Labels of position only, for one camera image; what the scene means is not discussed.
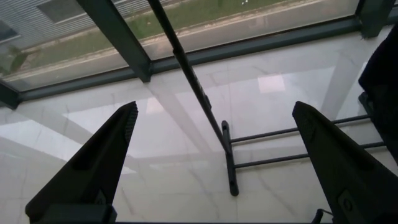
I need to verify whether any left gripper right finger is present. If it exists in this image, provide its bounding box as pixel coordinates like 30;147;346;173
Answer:
292;100;398;223

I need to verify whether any black garment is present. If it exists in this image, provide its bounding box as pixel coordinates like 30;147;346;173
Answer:
358;24;398;166

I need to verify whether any black clothes rack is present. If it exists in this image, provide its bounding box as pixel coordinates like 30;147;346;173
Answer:
146;0;387;197

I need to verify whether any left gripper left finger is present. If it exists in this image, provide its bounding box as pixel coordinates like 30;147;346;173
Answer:
24;100;139;223

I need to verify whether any window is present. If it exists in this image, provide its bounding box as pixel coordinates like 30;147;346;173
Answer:
0;0;398;110

